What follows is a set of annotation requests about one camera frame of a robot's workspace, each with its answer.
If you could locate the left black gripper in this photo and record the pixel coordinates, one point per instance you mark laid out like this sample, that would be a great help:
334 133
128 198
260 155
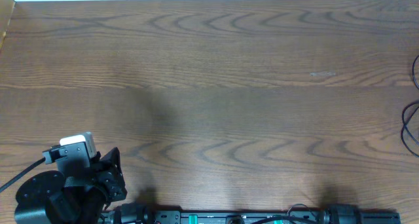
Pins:
112 160

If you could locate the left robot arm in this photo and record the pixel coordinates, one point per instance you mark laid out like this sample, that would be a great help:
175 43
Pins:
77 192

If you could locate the cardboard box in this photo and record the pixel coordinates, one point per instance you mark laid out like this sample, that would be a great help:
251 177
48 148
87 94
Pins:
6 10

